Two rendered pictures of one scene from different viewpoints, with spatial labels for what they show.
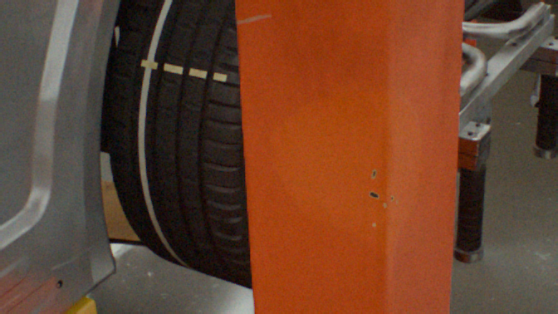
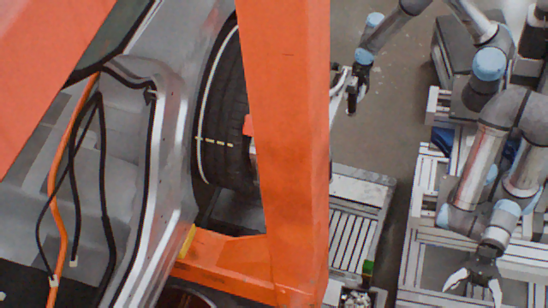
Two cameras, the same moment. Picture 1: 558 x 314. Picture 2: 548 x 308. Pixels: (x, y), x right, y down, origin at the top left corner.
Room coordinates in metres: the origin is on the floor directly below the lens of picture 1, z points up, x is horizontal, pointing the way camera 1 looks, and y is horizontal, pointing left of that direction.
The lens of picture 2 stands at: (-0.23, 0.15, 3.17)
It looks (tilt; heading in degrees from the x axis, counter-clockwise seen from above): 55 degrees down; 351
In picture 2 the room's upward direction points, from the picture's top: 6 degrees counter-clockwise
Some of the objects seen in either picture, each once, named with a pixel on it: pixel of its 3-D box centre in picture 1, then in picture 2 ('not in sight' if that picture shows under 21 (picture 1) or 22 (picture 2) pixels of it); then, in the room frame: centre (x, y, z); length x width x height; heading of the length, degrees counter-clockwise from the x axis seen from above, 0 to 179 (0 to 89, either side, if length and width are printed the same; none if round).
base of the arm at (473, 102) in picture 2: not in sight; (482, 90); (1.44, -0.94, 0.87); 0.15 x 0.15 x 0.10
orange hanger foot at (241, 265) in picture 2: not in sight; (215, 250); (1.12, 0.21, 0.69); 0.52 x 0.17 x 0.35; 58
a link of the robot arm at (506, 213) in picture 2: not in sight; (503, 220); (0.71, -0.65, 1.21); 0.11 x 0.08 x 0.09; 139
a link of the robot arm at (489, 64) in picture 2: not in sight; (488, 68); (1.45, -0.94, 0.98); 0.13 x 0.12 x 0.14; 147
